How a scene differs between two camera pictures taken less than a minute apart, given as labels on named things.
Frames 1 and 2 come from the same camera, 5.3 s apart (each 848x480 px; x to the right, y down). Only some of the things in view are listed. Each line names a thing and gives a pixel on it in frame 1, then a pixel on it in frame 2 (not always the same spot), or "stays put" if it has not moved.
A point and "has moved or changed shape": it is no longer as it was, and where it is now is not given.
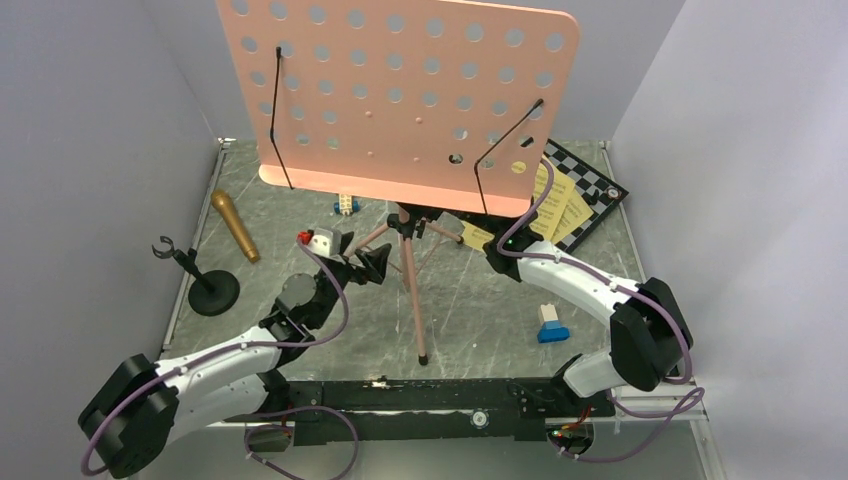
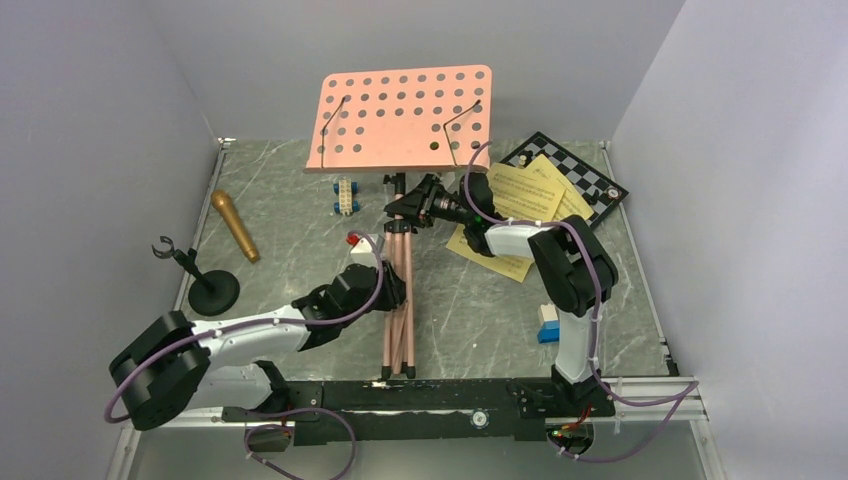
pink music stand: [409, 109] has moved or changed shape
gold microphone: [223, 201] stays put
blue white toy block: [551, 330] stays put
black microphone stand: [213, 292] stays put
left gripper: [374, 262] → [394, 288]
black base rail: [331, 411] stays put
